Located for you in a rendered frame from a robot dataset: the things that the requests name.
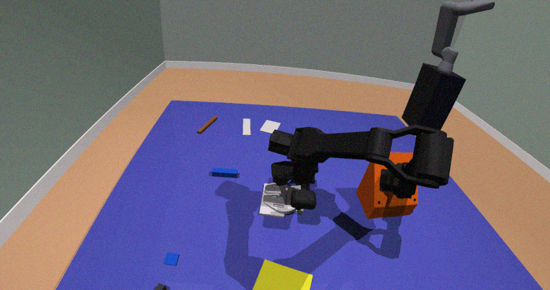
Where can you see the brown flat bar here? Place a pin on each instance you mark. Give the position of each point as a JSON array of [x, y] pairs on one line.
[[206, 125]]

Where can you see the white flat bar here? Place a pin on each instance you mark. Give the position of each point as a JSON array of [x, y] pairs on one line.
[[246, 127]]

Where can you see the blue rectangular block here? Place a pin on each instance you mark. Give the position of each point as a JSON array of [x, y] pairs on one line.
[[230, 173]]

